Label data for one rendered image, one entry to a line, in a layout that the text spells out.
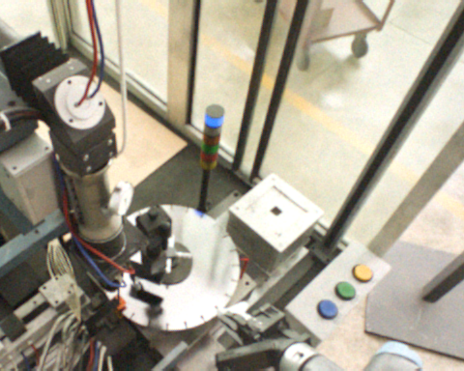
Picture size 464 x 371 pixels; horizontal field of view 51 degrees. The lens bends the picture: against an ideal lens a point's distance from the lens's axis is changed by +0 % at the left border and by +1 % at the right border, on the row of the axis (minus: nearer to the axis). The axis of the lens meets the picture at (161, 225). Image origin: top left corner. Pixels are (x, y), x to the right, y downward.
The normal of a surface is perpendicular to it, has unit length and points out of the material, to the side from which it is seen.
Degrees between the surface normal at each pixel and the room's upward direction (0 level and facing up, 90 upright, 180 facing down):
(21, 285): 0
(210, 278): 0
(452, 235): 0
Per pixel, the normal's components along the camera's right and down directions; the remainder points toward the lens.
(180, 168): 0.00, -0.53
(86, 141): 0.68, 0.63
